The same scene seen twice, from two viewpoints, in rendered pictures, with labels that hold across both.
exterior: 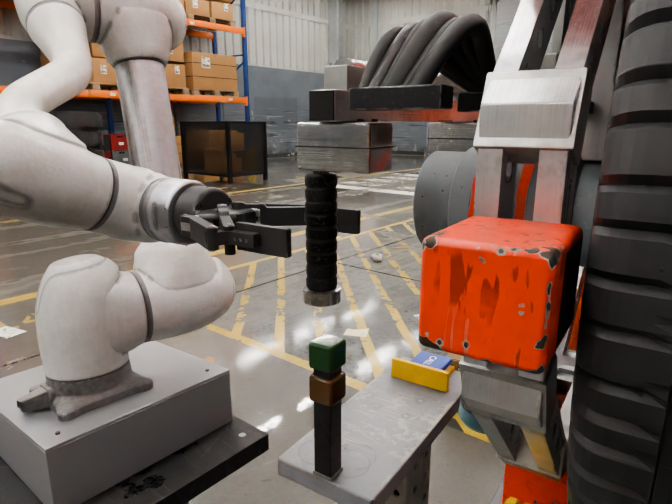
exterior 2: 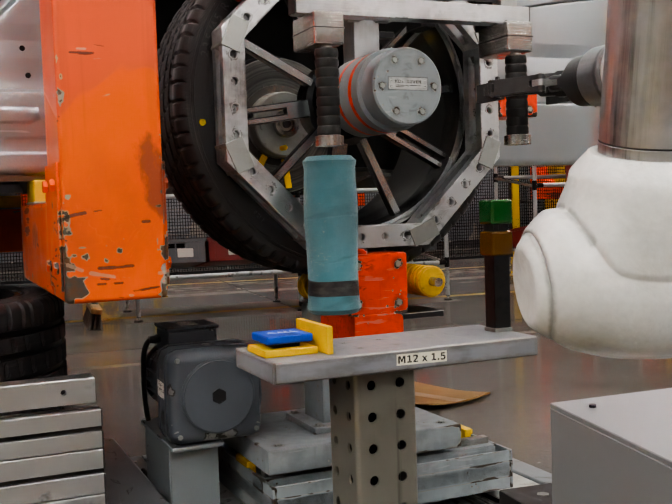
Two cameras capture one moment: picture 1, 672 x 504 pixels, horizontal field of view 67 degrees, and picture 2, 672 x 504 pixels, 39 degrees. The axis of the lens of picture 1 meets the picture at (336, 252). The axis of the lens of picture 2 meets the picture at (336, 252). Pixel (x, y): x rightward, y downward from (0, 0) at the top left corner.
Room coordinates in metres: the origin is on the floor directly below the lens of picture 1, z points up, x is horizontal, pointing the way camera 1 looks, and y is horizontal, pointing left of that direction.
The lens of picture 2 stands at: (2.05, 0.61, 0.66)
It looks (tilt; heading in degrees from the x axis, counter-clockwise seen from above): 3 degrees down; 213
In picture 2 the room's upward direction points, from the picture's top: 2 degrees counter-clockwise
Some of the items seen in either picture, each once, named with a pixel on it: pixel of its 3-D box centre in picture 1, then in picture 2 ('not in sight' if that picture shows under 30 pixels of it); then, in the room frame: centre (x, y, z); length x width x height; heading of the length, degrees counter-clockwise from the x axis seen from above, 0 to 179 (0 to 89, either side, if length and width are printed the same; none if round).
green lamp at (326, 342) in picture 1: (327, 353); (495, 211); (0.65, 0.01, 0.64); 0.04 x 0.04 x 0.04; 56
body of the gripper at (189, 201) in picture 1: (219, 217); (577, 82); (0.65, 0.15, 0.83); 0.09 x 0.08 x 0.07; 56
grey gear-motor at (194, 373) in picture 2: not in sight; (191, 409); (0.63, -0.67, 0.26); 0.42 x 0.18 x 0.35; 56
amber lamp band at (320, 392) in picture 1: (327, 385); (496, 243); (0.65, 0.01, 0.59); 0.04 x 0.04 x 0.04; 56
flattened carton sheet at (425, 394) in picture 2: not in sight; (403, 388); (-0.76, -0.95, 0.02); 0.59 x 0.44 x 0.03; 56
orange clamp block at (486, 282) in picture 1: (500, 284); (507, 100); (0.31, -0.10, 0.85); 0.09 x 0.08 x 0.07; 146
